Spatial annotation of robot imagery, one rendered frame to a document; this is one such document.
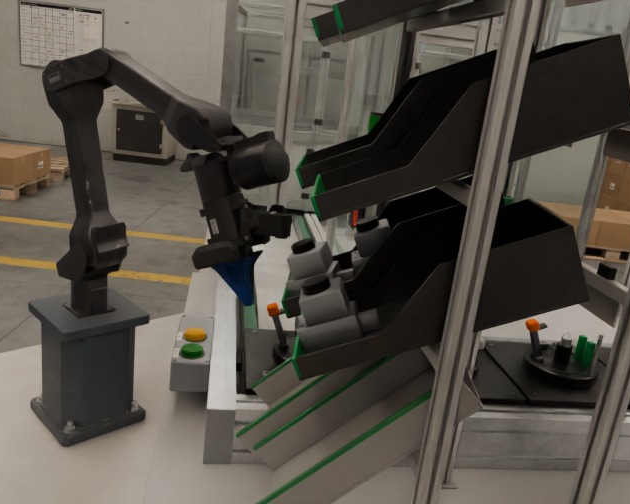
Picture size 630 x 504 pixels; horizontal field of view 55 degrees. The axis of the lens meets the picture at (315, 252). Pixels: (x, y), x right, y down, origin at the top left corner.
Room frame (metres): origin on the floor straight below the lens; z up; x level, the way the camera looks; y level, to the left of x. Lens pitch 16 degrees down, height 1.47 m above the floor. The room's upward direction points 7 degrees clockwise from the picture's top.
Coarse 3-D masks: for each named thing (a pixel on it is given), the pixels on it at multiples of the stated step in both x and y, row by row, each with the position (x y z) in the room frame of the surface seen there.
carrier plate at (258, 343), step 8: (248, 328) 1.11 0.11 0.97; (248, 336) 1.07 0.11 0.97; (256, 336) 1.08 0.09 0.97; (264, 336) 1.08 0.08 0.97; (272, 336) 1.09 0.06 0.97; (248, 344) 1.04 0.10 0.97; (256, 344) 1.04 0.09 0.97; (264, 344) 1.05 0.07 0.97; (272, 344) 1.05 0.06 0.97; (248, 352) 1.00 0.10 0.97; (256, 352) 1.01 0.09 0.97; (264, 352) 1.01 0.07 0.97; (248, 360) 0.97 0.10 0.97; (256, 360) 0.98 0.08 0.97; (264, 360) 0.98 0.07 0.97; (272, 360) 0.98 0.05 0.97; (248, 368) 0.94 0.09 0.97; (256, 368) 0.95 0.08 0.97; (264, 368) 0.95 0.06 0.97; (272, 368) 0.95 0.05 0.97; (248, 376) 0.91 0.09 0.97; (256, 376) 0.92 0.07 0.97; (248, 384) 0.89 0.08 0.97; (248, 392) 0.87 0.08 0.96
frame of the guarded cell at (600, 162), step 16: (560, 0) 2.47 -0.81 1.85; (224, 48) 1.78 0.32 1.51; (624, 48) 1.99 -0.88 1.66; (224, 64) 1.78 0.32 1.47; (224, 80) 1.78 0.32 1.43; (224, 96) 1.78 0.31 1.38; (592, 176) 1.99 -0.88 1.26; (592, 192) 1.97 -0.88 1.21; (592, 208) 1.98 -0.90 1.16; (576, 240) 1.99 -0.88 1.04
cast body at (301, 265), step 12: (300, 240) 0.74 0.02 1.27; (312, 240) 0.72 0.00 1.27; (300, 252) 0.71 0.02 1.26; (312, 252) 0.70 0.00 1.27; (324, 252) 0.71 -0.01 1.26; (288, 264) 0.71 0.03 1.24; (300, 264) 0.70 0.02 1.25; (312, 264) 0.70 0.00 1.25; (324, 264) 0.70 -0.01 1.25; (336, 264) 0.72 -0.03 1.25; (300, 276) 0.70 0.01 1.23; (312, 276) 0.70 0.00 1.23; (336, 276) 0.71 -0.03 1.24; (348, 276) 0.71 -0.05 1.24; (288, 288) 0.71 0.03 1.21; (300, 288) 0.70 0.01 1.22
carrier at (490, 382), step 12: (480, 348) 1.14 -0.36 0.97; (480, 360) 1.09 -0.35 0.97; (492, 360) 1.10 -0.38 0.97; (480, 372) 1.04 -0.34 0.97; (492, 372) 1.04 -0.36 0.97; (480, 384) 0.99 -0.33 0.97; (492, 384) 0.99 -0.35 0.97; (504, 384) 1.00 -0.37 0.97; (480, 396) 0.94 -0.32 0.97; (492, 396) 0.95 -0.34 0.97; (504, 396) 0.95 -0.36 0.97; (516, 396) 0.96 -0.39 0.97
